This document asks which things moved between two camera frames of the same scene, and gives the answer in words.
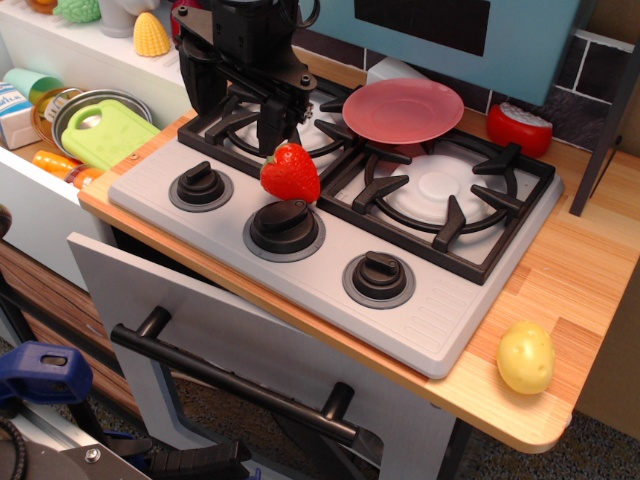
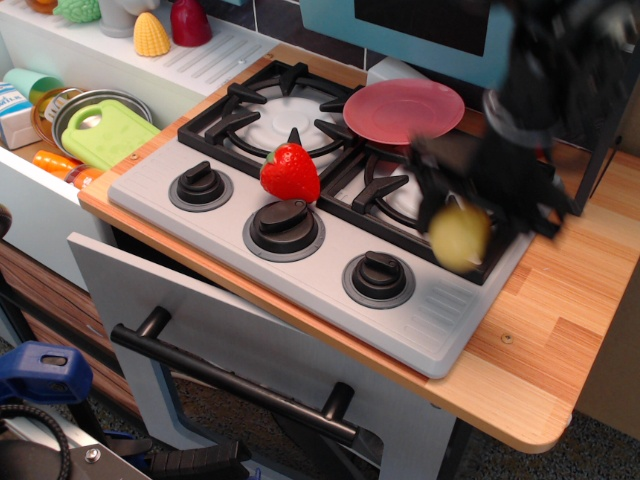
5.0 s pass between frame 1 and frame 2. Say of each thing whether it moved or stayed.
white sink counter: stayed
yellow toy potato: moved
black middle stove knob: stayed
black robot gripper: moved
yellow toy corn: stayed
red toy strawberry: stayed
